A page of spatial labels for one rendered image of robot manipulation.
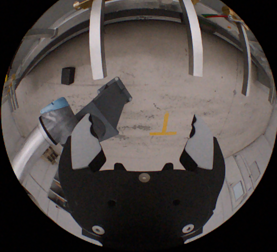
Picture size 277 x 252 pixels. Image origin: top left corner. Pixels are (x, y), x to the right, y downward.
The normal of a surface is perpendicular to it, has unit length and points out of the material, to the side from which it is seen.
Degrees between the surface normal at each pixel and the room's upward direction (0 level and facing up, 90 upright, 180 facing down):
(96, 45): 0
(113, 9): 0
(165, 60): 0
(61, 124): 59
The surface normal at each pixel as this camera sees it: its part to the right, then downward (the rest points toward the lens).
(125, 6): -0.02, 0.49
